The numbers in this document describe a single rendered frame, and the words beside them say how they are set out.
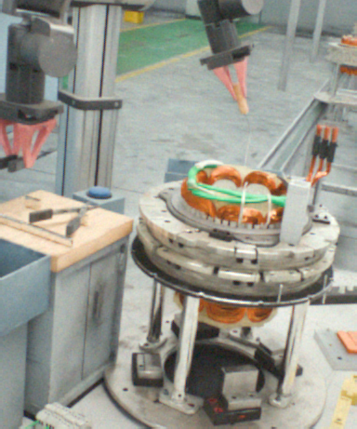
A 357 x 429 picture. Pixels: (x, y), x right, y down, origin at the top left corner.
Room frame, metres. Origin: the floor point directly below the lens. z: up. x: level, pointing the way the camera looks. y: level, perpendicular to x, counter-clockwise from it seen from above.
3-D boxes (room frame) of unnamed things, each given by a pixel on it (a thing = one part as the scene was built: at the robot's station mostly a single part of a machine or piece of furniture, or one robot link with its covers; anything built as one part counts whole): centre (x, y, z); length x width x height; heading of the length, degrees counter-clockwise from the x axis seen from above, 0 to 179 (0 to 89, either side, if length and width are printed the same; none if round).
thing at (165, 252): (0.95, -0.02, 1.06); 0.09 x 0.04 x 0.01; 70
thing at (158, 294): (1.13, 0.01, 0.91); 0.02 x 0.02 x 0.21
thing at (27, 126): (1.01, 0.24, 1.20); 0.07 x 0.07 x 0.09; 66
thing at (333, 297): (1.45, -0.36, 0.79); 0.15 x 0.05 x 0.02; 108
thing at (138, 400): (1.07, -0.10, 0.80); 0.39 x 0.39 x 0.01
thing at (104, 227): (1.02, 0.20, 1.05); 0.20 x 0.19 x 0.02; 154
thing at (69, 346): (1.01, 0.19, 0.91); 0.19 x 0.19 x 0.26; 64
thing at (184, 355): (0.96, -0.04, 0.91); 0.02 x 0.02 x 0.21
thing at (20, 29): (1.00, 0.24, 1.33); 0.07 x 0.06 x 0.07; 38
